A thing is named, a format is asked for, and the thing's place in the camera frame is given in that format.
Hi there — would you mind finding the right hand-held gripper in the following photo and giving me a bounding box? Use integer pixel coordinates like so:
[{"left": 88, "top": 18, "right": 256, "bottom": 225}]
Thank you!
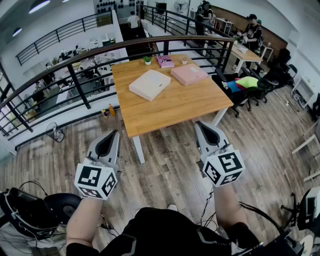
[{"left": 194, "top": 121, "right": 245, "bottom": 188}]

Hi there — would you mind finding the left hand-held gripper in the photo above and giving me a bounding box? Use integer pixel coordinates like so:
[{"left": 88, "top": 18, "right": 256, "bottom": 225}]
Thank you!
[{"left": 74, "top": 129, "right": 121, "bottom": 201}]

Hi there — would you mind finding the pink cardboard box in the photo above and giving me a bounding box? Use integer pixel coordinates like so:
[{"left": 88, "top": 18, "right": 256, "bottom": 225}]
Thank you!
[{"left": 170, "top": 63, "right": 209, "bottom": 87}]

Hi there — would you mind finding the person's left forearm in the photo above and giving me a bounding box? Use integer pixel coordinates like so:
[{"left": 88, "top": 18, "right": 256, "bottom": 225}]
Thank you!
[{"left": 66, "top": 197, "right": 104, "bottom": 251}]

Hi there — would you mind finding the person's right forearm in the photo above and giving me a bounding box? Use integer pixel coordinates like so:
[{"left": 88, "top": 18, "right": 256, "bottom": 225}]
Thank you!
[{"left": 212, "top": 183, "right": 248, "bottom": 231}]

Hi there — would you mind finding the white table leg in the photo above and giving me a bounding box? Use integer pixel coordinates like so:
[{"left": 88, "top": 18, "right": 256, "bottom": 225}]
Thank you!
[
  {"left": 131, "top": 136, "right": 146, "bottom": 165},
  {"left": 212, "top": 107, "right": 229, "bottom": 127}
]

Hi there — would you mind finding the black office chair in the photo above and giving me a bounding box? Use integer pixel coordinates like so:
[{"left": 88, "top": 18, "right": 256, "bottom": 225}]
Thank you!
[
  {"left": 273, "top": 47, "right": 300, "bottom": 87},
  {"left": 211, "top": 67, "right": 280, "bottom": 119}
]

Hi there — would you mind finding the green star cushion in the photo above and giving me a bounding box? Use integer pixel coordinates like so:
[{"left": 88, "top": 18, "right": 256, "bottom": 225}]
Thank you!
[{"left": 236, "top": 76, "right": 260, "bottom": 88}]

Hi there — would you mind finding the black helmet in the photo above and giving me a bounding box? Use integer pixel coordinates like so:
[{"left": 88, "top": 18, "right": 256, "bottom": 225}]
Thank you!
[{"left": 43, "top": 192, "right": 83, "bottom": 226}]

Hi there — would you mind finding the pink book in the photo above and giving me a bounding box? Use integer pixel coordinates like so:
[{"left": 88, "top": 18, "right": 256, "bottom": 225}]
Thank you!
[{"left": 155, "top": 55, "right": 176, "bottom": 69}]

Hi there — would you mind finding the wooden side table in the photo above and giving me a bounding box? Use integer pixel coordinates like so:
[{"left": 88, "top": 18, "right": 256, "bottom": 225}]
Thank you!
[{"left": 219, "top": 41, "right": 264, "bottom": 73}]

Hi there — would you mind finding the black equipment bag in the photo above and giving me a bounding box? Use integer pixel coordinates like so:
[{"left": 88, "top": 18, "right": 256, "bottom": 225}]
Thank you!
[{"left": 0, "top": 187, "right": 60, "bottom": 241}]

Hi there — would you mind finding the person's black clothing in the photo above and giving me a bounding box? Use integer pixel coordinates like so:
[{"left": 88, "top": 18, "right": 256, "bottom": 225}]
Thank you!
[{"left": 66, "top": 207, "right": 263, "bottom": 256}]

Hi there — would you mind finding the white shelf cart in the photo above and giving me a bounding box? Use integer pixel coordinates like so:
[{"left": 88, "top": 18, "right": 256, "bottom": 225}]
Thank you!
[{"left": 291, "top": 76, "right": 316, "bottom": 110}]

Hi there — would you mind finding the standing fan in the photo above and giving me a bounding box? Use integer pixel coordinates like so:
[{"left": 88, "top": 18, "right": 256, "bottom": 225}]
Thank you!
[{"left": 173, "top": 0, "right": 190, "bottom": 12}]

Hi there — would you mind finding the wire waste basket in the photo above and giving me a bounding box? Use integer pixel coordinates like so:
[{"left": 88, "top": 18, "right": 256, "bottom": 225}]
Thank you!
[{"left": 45, "top": 121, "right": 65, "bottom": 143}]

